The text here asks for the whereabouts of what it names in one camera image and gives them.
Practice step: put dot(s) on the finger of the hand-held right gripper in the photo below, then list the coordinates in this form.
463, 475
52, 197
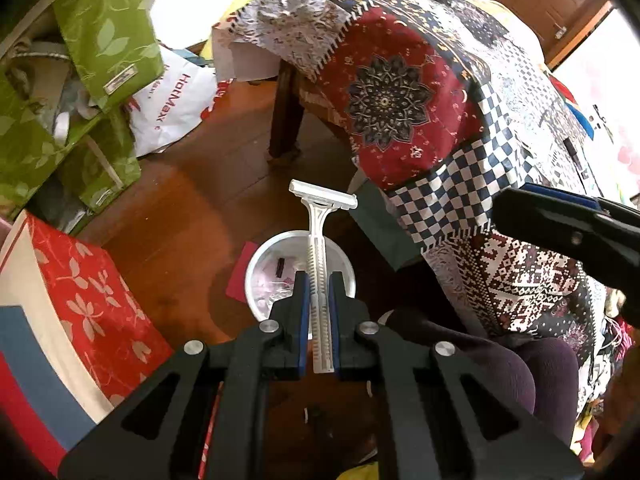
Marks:
560, 230
560, 195

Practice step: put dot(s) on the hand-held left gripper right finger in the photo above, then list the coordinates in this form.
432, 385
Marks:
334, 325

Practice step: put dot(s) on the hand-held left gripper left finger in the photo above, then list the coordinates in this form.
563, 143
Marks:
301, 325

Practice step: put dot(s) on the white disposable razor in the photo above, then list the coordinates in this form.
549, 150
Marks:
316, 240

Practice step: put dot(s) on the small black item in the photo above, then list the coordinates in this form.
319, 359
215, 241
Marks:
280, 266

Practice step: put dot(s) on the red paper sheet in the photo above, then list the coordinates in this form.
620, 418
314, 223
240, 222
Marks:
239, 275

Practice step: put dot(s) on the dark green sheet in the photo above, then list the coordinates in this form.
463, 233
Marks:
380, 220

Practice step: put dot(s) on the frosted sliding door wardrobe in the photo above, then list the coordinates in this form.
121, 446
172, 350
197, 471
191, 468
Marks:
600, 85

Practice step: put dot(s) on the person's right leg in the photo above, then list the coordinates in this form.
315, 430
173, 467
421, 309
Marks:
550, 390

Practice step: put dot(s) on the patchwork printed blanket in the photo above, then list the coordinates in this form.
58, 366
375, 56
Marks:
400, 100

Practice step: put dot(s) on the brown wooden door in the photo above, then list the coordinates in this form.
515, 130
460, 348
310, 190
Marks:
555, 5

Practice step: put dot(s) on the wooden bed leg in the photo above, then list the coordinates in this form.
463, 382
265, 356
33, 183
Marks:
287, 115

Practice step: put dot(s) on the red floral fabric box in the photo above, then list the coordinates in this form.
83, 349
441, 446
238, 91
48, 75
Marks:
85, 310

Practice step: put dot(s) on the green leaf print bag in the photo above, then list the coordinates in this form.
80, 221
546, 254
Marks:
25, 155
110, 30
105, 170

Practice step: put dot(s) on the white plastic shopping bag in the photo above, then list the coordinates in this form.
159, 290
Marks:
170, 105

